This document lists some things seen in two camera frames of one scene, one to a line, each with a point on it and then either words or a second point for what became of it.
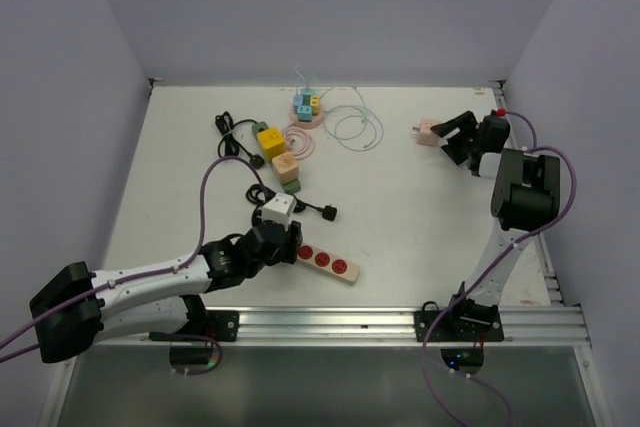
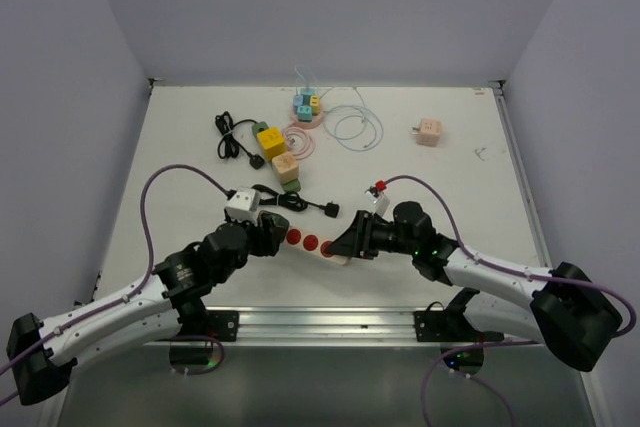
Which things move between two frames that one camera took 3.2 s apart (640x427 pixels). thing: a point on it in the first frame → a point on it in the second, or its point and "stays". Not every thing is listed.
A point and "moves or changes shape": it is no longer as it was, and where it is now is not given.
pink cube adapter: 425,135 stays
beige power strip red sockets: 327,264 moves or changes shape
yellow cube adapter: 272,141 stays
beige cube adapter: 285,167 stays
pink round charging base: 316,119 stays
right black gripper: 463,122 → 356,241
